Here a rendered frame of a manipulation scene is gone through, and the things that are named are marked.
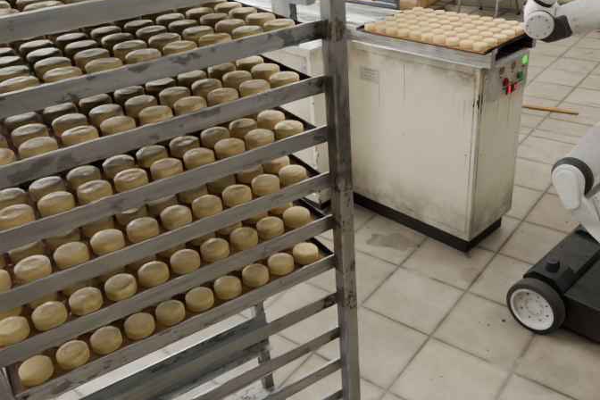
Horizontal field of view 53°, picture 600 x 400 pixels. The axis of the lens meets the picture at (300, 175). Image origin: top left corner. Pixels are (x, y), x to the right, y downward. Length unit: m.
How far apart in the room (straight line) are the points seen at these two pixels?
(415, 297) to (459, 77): 0.86
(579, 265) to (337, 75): 1.60
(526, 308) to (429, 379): 0.45
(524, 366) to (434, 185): 0.81
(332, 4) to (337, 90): 0.14
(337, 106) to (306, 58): 1.60
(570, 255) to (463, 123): 0.62
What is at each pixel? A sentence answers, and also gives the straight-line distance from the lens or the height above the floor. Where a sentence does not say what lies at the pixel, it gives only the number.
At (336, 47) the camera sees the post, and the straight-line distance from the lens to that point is 0.96.
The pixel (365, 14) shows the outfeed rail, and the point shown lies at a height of 0.86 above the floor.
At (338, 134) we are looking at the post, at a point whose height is 1.15.
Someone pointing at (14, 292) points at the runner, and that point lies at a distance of 0.94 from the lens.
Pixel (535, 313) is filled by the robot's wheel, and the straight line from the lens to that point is 2.34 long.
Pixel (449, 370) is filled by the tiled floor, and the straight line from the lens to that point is 2.19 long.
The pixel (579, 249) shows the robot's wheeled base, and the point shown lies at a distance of 2.49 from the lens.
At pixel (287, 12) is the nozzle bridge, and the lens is 2.61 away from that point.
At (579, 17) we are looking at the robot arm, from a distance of 1.81.
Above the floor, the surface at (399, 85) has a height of 0.70.
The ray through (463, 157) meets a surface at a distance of 2.45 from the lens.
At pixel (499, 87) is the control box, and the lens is 2.36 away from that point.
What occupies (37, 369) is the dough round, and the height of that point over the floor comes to 0.88.
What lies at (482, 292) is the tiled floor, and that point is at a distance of 2.51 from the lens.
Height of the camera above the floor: 1.57
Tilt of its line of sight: 28 degrees down
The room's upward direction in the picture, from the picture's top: 5 degrees counter-clockwise
